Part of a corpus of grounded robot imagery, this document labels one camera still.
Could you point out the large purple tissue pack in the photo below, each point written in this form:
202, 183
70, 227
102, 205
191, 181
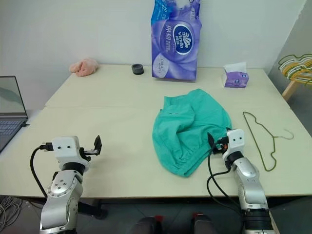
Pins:
175, 48

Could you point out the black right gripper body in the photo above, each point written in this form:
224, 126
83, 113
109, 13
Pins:
220, 145

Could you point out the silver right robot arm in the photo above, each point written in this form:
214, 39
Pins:
249, 185

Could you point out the grey laptop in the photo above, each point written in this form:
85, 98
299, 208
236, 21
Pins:
9, 102

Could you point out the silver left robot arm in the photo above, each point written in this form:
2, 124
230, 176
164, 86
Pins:
62, 192

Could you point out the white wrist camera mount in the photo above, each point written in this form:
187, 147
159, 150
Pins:
235, 140
64, 146

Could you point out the dark rounded shape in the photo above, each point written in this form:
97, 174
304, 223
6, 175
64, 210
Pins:
206, 224
146, 225

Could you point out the small purple tissue pack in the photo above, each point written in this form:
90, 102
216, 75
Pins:
235, 79

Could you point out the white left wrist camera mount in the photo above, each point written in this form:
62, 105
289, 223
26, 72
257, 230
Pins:
64, 146

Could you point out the wooden clothes rack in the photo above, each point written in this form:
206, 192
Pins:
291, 89

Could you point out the black table leg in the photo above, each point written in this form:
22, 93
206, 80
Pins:
93, 209

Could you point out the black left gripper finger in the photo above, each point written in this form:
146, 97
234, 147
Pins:
98, 145

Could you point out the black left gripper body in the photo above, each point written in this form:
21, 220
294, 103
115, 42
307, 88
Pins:
89, 152

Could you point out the green shorts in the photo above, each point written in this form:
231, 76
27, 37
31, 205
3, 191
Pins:
185, 136

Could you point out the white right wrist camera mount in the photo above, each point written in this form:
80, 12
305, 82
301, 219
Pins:
235, 140

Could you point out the pink fluffy cloth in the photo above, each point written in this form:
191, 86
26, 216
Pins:
84, 67

